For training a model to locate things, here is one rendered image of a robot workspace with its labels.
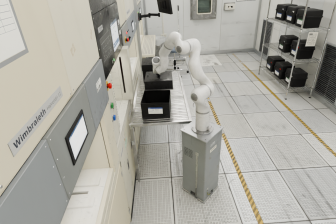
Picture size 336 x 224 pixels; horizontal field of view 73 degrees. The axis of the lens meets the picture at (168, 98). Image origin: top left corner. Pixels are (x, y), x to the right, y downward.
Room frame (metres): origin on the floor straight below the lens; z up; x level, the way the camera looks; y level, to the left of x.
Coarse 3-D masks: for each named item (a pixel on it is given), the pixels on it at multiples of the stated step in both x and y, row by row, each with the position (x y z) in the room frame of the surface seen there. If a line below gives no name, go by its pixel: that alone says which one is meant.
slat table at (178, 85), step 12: (180, 84) 2.62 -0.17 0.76; (180, 96) 2.29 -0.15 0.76; (132, 108) 2.07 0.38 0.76; (180, 108) 2.02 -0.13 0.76; (132, 120) 1.84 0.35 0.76; (144, 120) 1.83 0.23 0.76; (156, 120) 1.82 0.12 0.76; (168, 120) 1.81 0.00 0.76; (180, 120) 1.80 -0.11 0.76; (132, 132) 1.77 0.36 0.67; (132, 144) 1.77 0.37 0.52
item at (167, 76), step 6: (150, 72) 2.33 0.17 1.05; (168, 72) 2.30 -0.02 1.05; (150, 78) 2.16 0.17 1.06; (156, 78) 2.15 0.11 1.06; (162, 78) 2.14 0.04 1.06; (168, 78) 2.13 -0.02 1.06; (144, 84) 2.09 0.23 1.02; (150, 84) 2.09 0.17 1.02; (156, 84) 2.09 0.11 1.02; (162, 84) 2.09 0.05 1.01; (168, 84) 2.09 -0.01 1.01; (144, 90) 2.09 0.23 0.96
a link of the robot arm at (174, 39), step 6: (168, 36) 1.87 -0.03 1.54; (174, 36) 1.82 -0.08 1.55; (180, 36) 1.80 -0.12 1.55; (168, 42) 1.86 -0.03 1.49; (174, 42) 1.79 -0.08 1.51; (180, 42) 1.70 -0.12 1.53; (186, 42) 1.71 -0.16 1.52; (168, 48) 1.89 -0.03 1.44; (180, 48) 1.68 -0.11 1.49; (186, 48) 1.68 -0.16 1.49
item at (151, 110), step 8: (144, 96) 2.11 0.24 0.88; (152, 96) 2.13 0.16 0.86; (160, 96) 2.13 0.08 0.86; (168, 96) 2.12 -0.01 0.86; (144, 104) 1.87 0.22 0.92; (152, 104) 1.86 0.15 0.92; (160, 104) 1.85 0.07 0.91; (168, 104) 1.85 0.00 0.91; (144, 112) 1.87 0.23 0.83; (152, 112) 1.86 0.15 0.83; (160, 112) 1.86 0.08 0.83; (168, 112) 1.85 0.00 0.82
